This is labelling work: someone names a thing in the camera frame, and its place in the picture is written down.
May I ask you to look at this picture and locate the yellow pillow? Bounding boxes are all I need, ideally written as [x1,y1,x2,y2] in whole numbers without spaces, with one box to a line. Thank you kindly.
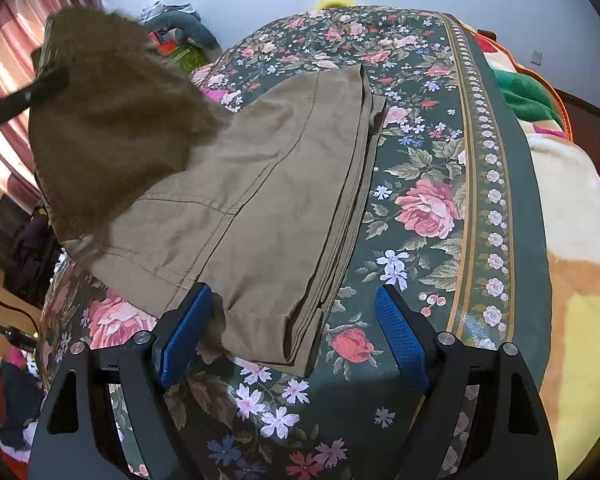
[314,0,356,10]

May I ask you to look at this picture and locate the green storage bag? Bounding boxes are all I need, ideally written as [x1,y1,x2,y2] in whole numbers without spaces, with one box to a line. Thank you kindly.
[168,44,209,75]

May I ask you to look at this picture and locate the olive khaki pants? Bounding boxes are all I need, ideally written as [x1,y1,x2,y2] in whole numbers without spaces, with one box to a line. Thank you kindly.
[29,8,385,375]

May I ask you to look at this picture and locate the white wall socket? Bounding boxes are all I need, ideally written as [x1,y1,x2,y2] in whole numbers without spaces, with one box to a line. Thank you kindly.
[531,50,543,66]

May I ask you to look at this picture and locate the colourful fleece blanket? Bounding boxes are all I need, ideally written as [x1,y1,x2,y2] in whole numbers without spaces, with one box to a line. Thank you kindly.
[474,34,600,479]

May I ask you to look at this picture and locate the floral dark green bedspread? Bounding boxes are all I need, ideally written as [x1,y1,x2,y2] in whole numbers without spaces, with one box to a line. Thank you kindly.
[38,6,552,479]

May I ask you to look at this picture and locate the folded pink pants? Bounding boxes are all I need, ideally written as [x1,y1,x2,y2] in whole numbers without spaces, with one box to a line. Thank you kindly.
[199,87,242,113]

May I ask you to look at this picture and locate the orange box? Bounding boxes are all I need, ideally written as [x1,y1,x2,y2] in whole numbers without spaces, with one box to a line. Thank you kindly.
[148,32,178,55]

